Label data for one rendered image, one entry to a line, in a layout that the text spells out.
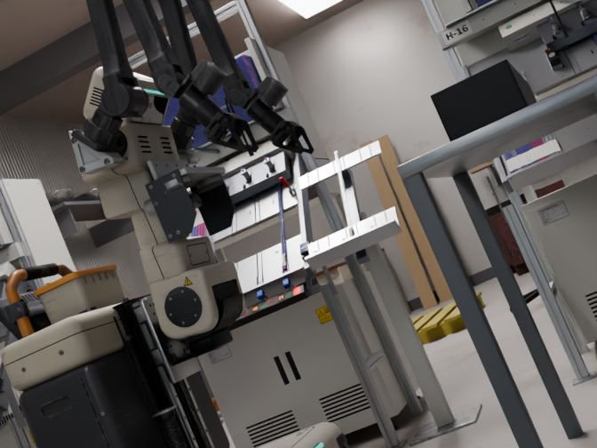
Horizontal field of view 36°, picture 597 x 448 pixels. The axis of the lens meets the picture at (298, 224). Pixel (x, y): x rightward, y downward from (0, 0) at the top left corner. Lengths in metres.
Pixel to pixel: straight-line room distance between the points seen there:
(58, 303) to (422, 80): 8.16
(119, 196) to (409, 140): 8.04
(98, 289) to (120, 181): 0.31
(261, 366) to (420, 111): 6.84
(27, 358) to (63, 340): 0.11
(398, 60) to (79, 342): 8.40
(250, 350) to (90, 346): 1.54
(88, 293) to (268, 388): 1.46
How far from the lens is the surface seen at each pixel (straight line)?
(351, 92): 10.51
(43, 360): 2.40
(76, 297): 2.52
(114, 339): 2.45
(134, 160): 2.38
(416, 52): 10.42
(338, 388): 3.73
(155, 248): 2.39
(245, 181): 3.83
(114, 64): 2.29
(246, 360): 3.83
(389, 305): 3.36
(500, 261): 2.56
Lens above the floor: 0.63
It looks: 4 degrees up
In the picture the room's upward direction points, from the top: 23 degrees counter-clockwise
